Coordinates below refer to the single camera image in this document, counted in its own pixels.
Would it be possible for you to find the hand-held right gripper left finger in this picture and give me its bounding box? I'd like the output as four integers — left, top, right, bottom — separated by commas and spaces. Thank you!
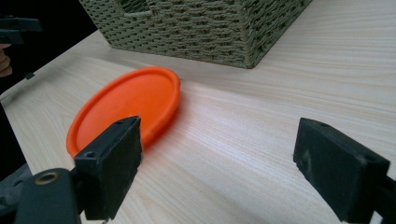
74, 116, 144, 222

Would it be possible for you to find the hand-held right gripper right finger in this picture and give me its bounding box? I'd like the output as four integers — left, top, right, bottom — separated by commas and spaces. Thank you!
292, 117, 391, 224

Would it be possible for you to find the orange round plastic plate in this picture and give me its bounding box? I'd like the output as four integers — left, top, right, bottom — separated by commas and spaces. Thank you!
65, 66, 182, 159

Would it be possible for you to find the woven olive storage basket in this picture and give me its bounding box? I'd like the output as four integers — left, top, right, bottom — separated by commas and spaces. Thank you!
78, 0, 313, 70

